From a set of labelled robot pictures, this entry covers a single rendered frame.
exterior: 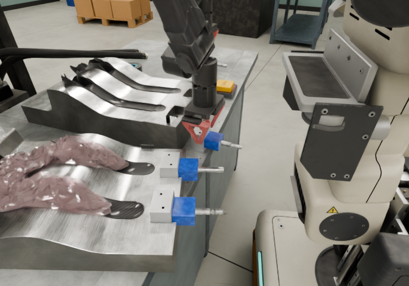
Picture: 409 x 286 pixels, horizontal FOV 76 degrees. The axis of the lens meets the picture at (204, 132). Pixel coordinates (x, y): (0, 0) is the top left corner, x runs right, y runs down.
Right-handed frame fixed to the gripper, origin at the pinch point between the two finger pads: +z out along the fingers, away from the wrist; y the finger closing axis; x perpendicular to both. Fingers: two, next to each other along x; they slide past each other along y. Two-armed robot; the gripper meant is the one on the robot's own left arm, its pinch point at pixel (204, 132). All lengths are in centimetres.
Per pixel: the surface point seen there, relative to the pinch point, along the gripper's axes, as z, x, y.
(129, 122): -3.2, -17.6, 7.1
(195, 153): 4.6, -1.1, 3.8
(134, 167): -0.6, -8.7, 18.4
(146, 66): 5, -47, -44
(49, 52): -6, -71, -17
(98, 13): 70, -363, -356
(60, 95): -7.3, -37.8, 8.7
